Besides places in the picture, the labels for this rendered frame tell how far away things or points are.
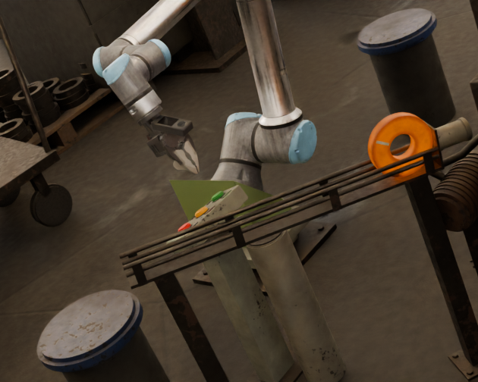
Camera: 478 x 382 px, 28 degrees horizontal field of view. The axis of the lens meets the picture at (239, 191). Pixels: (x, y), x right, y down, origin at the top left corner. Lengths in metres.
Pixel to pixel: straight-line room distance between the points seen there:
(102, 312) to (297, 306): 0.56
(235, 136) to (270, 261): 0.87
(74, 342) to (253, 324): 0.51
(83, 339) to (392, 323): 0.93
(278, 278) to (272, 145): 0.77
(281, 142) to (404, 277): 0.61
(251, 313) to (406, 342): 0.46
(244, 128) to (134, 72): 0.81
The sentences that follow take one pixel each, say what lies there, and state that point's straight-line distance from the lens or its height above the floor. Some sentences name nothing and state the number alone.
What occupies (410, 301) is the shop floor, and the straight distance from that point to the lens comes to 3.00.
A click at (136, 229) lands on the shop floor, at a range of 4.09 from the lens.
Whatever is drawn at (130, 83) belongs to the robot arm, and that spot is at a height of 0.98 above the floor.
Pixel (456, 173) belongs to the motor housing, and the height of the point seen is 0.53.
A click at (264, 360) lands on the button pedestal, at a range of 2.83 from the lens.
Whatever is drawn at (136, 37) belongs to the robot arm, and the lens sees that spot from 2.83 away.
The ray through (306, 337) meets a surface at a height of 0.19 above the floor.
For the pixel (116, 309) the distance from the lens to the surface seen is 2.74.
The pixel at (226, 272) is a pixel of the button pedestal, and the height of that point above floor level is 0.43.
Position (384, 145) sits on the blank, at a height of 0.73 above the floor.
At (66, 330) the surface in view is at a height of 0.43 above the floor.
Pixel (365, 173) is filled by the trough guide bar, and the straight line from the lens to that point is 2.35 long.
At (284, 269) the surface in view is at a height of 0.42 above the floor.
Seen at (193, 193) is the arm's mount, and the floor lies 0.35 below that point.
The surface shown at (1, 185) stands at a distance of 4.30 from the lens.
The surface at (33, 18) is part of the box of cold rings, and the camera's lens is 5.63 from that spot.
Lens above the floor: 1.77
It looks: 26 degrees down
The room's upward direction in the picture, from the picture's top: 24 degrees counter-clockwise
